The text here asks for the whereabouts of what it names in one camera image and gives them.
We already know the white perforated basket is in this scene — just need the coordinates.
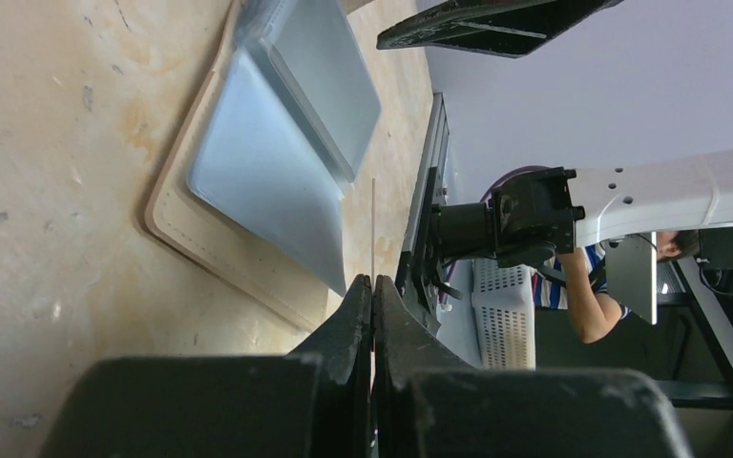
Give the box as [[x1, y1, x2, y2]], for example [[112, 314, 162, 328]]
[[471, 259, 536, 369]]

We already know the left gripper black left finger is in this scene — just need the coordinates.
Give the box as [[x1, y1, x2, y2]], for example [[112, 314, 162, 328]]
[[40, 275, 373, 457]]

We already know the aluminium front frame rail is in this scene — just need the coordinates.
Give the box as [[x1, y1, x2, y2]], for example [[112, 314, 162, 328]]
[[402, 93, 450, 253]]

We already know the seated person in jeans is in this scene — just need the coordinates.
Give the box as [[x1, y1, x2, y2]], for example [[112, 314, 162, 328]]
[[531, 228, 702, 345]]

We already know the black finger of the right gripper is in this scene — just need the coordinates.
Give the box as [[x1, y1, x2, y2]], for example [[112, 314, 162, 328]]
[[376, 0, 619, 58]]

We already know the beige card sleeve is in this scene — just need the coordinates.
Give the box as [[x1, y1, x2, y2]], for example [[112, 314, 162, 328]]
[[145, 1, 382, 331]]

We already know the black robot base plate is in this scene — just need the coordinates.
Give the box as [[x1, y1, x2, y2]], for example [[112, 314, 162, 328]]
[[394, 166, 446, 335]]

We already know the yellow credit card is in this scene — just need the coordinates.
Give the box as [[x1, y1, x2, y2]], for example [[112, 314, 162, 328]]
[[369, 177, 376, 288]]

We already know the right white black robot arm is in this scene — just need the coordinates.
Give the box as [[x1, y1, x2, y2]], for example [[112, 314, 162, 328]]
[[376, 1, 733, 267]]

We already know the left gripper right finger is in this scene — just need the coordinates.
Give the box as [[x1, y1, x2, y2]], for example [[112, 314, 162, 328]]
[[372, 276, 693, 457]]

